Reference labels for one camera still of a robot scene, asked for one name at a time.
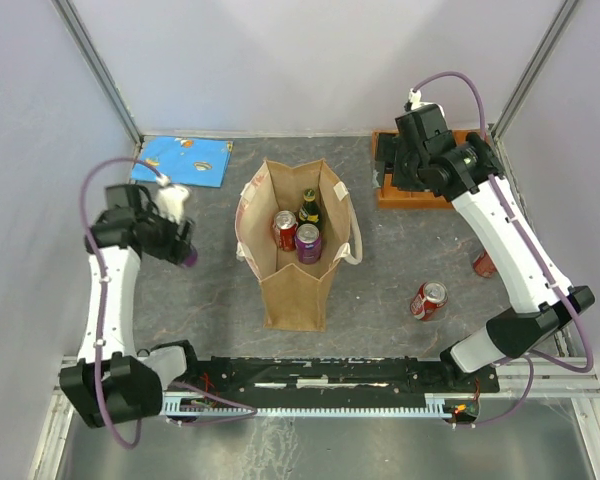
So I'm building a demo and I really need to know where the purple soda can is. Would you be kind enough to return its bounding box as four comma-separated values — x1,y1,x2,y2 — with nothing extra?
295,223,322,264
180,245,198,268

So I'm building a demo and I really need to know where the green glass bottle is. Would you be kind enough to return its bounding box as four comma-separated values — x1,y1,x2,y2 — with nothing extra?
298,188,323,231

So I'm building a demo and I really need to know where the red cola can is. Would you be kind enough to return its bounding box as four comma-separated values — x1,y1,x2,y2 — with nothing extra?
273,210,298,252
472,250,497,278
410,281,448,321

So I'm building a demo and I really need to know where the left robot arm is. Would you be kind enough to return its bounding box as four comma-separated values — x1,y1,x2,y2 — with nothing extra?
59,184,201,428

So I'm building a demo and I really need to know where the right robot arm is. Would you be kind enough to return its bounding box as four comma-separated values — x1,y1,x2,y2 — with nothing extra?
376,100,595,391

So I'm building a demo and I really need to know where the orange wooden divided tray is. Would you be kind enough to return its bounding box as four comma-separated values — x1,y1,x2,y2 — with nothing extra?
371,129,453,210

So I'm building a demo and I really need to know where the blue patterned cloth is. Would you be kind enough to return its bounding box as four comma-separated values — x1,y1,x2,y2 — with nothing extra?
139,136,233,188

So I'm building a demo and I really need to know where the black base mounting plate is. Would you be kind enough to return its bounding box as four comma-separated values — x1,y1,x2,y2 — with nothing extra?
180,357,500,408

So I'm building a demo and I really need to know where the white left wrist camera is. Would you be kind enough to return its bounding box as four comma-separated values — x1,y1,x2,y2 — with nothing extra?
154,175,191,224

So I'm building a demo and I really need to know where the right aluminium frame post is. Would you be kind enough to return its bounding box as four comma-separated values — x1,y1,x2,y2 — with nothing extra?
491,0,580,141

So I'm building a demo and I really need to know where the aluminium frame post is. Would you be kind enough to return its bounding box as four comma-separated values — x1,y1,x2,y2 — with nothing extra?
491,0,580,141
51,0,144,146

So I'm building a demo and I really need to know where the left aluminium frame post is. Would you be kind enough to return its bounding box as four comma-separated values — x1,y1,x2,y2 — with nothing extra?
51,0,144,146

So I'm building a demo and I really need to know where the light blue cable duct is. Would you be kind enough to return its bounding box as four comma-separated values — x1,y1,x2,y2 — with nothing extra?
160,394,451,419

